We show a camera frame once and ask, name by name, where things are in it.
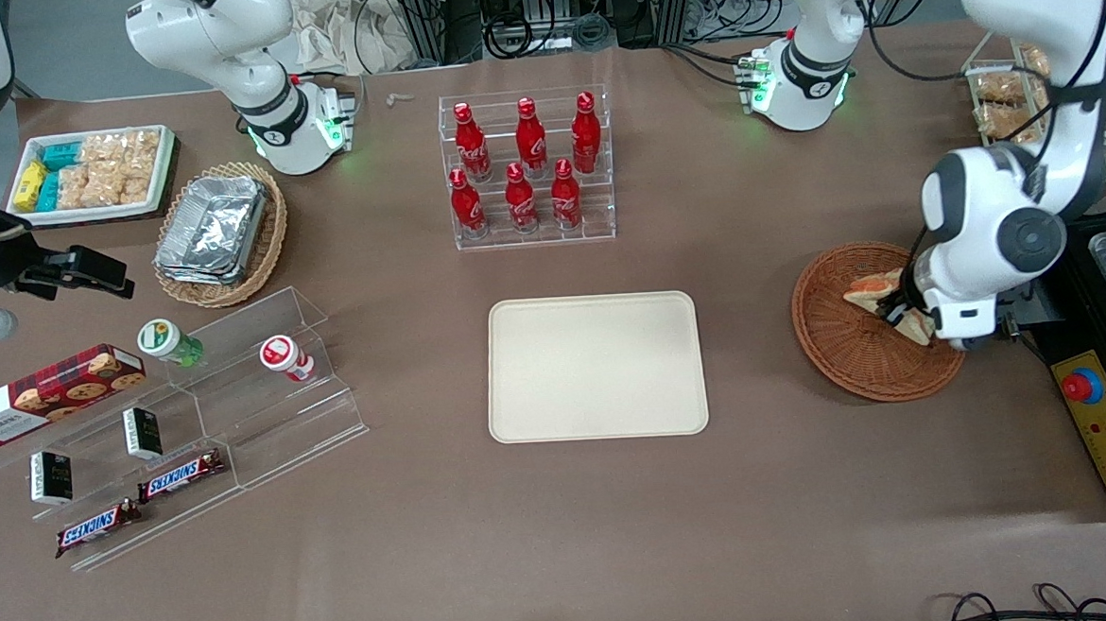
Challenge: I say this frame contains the aluminium frame with cables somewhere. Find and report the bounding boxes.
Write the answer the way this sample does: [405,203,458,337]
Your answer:
[348,0,791,72]

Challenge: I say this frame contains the black floor cables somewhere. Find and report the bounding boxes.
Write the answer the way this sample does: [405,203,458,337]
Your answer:
[908,580,1106,621]

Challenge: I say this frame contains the white snack tray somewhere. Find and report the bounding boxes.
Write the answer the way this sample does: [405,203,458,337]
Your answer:
[1,123,181,230]

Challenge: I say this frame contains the beige rectangular tray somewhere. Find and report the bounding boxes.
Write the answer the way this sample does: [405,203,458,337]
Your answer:
[482,288,712,446]

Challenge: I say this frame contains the clear acrylic bottle rack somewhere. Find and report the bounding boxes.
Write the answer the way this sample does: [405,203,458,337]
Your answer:
[437,84,619,253]

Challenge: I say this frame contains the yellow snack packet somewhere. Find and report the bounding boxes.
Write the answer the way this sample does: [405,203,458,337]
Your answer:
[11,159,50,213]

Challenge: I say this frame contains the triangular sandwich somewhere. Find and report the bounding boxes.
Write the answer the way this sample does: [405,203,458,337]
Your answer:
[840,266,941,352]

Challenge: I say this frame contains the green capped drink bottle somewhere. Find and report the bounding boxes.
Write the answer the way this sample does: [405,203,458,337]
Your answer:
[135,316,206,370]

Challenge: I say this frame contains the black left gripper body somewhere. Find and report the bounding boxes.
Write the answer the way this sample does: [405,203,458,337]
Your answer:
[896,251,935,319]

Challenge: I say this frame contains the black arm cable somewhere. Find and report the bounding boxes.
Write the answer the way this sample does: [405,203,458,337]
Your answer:
[863,0,1106,280]

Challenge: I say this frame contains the grey metal bracket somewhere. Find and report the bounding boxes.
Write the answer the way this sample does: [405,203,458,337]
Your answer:
[991,280,1047,342]

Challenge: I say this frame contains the red cola bottle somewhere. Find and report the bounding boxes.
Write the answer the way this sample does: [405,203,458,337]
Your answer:
[548,157,585,232]
[452,101,494,185]
[447,166,490,240]
[512,95,551,180]
[568,91,604,176]
[503,161,542,236]

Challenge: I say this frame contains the red capped drink bottle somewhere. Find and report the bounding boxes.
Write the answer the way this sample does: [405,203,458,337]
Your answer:
[258,333,318,386]

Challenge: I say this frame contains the small clear rice cracker bag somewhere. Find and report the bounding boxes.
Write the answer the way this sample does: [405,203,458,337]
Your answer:
[53,163,93,212]

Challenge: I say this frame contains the red tartan cookie box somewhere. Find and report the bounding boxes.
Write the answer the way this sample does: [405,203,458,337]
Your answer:
[0,340,151,446]

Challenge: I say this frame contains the stacked aluminium foil containers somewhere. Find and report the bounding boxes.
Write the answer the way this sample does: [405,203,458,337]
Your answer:
[149,171,274,290]

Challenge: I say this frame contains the snickers chocolate bar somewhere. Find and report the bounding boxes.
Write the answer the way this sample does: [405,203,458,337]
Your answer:
[135,448,229,505]
[51,496,147,560]

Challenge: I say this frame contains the large clear rice cracker bag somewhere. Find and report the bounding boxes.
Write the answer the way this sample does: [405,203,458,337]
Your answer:
[78,129,165,207]

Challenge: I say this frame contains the bagged bread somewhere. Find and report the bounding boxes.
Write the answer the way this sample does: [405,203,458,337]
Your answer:
[972,70,1028,106]
[974,100,1045,147]

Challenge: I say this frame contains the small black white box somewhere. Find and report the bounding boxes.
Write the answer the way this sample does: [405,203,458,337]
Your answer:
[27,449,76,509]
[122,405,165,462]

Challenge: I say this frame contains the crumpled beige cloth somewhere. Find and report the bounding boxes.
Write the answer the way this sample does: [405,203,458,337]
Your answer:
[288,0,421,80]

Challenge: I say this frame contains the light wicker basket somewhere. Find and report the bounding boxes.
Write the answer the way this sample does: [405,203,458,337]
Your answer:
[147,158,294,313]

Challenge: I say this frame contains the red emergency stop button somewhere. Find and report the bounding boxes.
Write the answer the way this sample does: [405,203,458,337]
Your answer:
[1062,368,1106,406]

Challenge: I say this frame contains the brown wicker basket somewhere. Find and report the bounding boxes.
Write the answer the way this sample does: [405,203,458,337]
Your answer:
[787,236,974,408]

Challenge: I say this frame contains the clear acrylic stepped display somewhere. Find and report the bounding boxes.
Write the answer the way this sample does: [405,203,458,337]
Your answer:
[0,282,377,578]

